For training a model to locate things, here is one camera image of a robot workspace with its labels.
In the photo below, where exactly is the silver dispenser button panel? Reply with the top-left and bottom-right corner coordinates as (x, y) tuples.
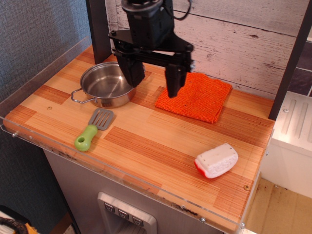
(97, 192), (157, 234)

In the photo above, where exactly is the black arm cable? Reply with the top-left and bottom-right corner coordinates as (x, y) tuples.
(170, 0), (194, 20)

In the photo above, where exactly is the clear acrylic table guard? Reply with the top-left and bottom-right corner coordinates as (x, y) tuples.
(0, 39), (273, 234)

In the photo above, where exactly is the dark frame post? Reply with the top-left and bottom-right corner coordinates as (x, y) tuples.
(86, 0), (112, 64)
(268, 0), (312, 120)

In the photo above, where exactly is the orange knitted cloth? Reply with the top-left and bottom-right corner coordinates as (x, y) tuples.
(155, 73), (232, 123)

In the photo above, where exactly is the dark right frame post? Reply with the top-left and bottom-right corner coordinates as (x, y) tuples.
(268, 0), (312, 120)

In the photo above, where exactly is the yellow black object bottom left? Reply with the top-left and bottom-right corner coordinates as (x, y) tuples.
(0, 217), (38, 234)

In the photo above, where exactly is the dark left frame post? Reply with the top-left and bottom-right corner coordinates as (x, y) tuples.
(86, 0), (112, 64)

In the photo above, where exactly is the white toy sink unit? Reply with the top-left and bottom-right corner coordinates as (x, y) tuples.
(260, 92), (312, 197)

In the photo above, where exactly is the grey toy fridge cabinet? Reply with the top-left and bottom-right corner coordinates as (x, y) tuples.
(44, 150), (221, 234)

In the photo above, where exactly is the white red apple slice toy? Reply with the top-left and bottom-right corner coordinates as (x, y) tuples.
(194, 143), (238, 179)

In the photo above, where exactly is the green handled grey spatula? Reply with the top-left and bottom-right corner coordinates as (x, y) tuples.
(74, 108), (114, 152)

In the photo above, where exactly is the stainless steel pot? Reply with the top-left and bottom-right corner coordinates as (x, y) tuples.
(71, 61), (137, 108)

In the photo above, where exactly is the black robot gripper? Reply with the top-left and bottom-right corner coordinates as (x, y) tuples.
(109, 0), (195, 98)

